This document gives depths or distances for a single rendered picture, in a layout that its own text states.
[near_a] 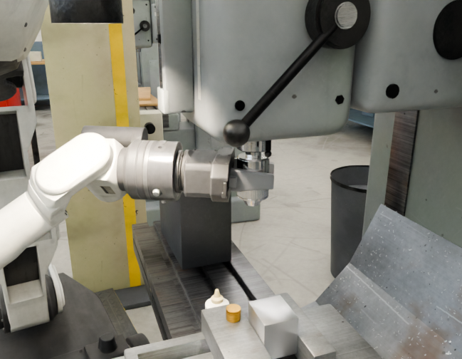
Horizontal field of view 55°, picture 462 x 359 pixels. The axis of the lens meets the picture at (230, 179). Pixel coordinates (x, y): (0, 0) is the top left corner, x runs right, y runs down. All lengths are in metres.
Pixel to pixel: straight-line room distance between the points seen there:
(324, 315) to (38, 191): 0.48
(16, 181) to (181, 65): 0.68
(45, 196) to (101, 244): 1.91
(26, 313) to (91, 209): 1.14
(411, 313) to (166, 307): 0.46
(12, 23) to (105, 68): 1.53
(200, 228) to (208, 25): 0.58
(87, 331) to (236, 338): 0.90
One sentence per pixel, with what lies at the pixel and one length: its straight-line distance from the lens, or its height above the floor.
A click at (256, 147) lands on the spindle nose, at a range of 0.61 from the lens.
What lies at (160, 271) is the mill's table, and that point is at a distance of 1.03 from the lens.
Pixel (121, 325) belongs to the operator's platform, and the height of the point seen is 0.40.
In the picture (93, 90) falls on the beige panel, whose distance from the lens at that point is 2.31.
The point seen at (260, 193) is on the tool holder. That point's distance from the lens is 0.64.
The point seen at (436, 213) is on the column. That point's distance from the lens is 0.90.
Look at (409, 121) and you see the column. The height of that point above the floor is 1.27.
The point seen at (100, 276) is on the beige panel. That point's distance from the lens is 2.64.
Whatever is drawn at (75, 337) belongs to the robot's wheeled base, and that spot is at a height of 0.57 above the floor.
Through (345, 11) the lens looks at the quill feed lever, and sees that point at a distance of 0.52.
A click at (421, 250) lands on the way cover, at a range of 0.91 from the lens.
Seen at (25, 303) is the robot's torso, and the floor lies 0.73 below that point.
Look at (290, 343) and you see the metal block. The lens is 0.67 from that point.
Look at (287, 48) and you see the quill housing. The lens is 0.53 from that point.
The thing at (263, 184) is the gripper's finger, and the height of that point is 1.24.
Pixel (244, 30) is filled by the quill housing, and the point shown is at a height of 1.44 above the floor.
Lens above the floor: 1.44
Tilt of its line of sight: 19 degrees down
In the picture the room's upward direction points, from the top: straight up
